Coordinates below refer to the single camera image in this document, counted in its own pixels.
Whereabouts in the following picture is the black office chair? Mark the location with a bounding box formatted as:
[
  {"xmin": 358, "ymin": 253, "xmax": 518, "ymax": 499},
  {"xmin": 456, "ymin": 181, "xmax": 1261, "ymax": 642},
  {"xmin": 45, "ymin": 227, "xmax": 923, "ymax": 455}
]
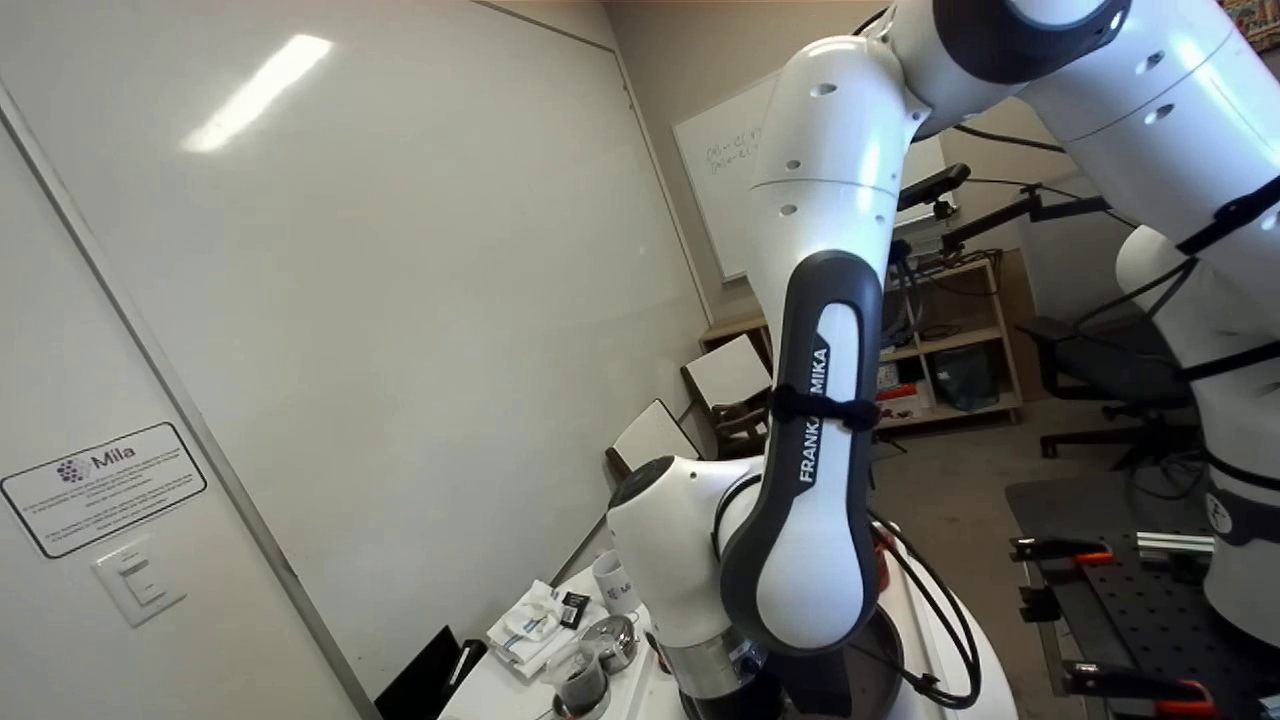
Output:
[{"xmin": 1033, "ymin": 312, "xmax": 1204, "ymax": 471}]

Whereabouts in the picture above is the silver metal bar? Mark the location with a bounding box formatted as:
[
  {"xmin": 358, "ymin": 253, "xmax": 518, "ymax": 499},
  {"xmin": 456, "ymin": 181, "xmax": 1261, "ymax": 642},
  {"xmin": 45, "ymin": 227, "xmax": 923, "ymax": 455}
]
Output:
[{"xmin": 1134, "ymin": 529, "xmax": 1219, "ymax": 566}]

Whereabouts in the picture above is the narrow metal cup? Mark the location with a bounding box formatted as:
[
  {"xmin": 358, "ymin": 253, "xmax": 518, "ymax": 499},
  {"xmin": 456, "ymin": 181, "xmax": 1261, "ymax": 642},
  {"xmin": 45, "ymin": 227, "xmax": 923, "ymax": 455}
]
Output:
[{"xmin": 552, "ymin": 658, "xmax": 614, "ymax": 720}]

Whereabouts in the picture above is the framed picture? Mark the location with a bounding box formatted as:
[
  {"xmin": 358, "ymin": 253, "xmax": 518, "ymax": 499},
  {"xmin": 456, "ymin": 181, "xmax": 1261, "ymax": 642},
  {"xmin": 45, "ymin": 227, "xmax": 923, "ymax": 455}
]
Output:
[{"xmin": 1217, "ymin": 0, "xmax": 1280, "ymax": 39}]

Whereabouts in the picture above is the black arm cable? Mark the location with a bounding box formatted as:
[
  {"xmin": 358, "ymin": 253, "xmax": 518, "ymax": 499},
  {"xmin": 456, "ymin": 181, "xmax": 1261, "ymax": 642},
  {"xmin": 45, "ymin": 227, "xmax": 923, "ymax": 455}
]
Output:
[{"xmin": 874, "ymin": 517, "xmax": 988, "ymax": 711}]

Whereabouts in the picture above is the wooden shelf unit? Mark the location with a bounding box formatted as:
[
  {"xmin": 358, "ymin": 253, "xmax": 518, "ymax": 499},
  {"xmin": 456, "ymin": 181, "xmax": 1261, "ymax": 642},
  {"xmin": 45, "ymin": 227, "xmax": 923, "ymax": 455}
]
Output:
[{"xmin": 877, "ymin": 253, "xmax": 1033, "ymax": 432}]

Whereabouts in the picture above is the orange handled clamp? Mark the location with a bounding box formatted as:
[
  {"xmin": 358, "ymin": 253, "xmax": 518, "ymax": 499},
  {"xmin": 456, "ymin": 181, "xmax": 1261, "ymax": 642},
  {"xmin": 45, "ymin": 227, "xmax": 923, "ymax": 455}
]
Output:
[
  {"xmin": 1059, "ymin": 658, "xmax": 1219, "ymax": 720},
  {"xmin": 1010, "ymin": 533, "xmax": 1119, "ymax": 572}
]

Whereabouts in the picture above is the white light switch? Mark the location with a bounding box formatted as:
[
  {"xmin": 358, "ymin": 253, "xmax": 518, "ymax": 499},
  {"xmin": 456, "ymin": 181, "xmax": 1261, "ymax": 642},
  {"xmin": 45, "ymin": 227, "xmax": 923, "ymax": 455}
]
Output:
[{"xmin": 94, "ymin": 536, "xmax": 193, "ymax": 633}]

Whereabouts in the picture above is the white printed mug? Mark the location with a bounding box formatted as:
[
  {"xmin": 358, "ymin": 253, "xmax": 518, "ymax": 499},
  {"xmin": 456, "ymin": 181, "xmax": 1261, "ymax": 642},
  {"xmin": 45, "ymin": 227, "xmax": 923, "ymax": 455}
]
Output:
[{"xmin": 591, "ymin": 554, "xmax": 643, "ymax": 618}]

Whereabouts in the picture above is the white seat wooden chair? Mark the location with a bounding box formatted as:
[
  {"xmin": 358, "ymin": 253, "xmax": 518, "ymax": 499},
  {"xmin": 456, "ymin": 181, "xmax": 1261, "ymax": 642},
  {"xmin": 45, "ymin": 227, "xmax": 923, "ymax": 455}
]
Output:
[
  {"xmin": 610, "ymin": 395, "xmax": 708, "ymax": 482},
  {"xmin": 680, "ymin": 331, "xmax": 776, "ymax": 419}
]

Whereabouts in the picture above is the wide shiny metal cup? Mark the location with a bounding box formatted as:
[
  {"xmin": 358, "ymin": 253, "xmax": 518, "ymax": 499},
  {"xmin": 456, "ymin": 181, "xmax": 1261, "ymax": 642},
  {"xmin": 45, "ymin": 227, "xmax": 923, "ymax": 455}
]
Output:
[{"xmin": 581, "ymin": 614, "xmax": 640, "ymax": 678}]

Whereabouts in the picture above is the wall whiteboard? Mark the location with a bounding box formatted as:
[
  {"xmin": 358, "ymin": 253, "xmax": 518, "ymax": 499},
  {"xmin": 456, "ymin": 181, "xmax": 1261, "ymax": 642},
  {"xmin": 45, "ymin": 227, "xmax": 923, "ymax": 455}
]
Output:
[{"xmin": 674, "ymin": 72, "xmax": 792, "ymax": 286}]

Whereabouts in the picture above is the Mila wall sign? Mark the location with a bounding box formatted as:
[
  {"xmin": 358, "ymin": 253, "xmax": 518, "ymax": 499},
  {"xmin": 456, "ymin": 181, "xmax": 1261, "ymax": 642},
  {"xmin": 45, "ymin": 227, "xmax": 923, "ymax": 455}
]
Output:
[{"xmin": 0, "ymin": 419, "xmax": 212, "ymax": 561}]

